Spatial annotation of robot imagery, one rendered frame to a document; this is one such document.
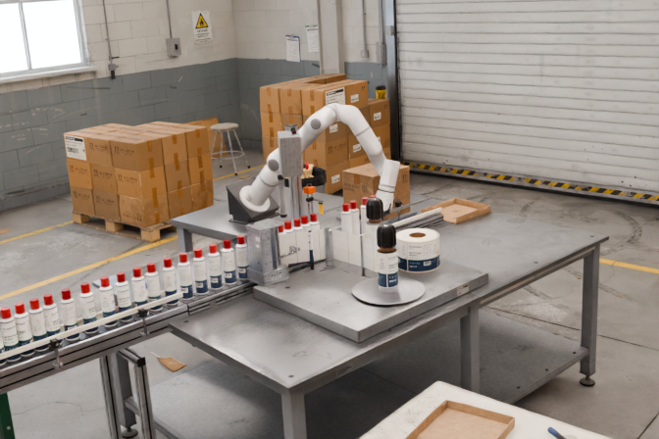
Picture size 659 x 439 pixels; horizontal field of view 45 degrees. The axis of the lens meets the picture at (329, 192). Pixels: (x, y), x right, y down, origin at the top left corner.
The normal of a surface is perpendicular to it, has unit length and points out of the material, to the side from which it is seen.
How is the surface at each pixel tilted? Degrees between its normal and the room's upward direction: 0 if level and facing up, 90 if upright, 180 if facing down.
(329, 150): 88
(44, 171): 90
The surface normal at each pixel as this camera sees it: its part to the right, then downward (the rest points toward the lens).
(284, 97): -0.62, 0.23
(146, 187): 0.75, 0.13
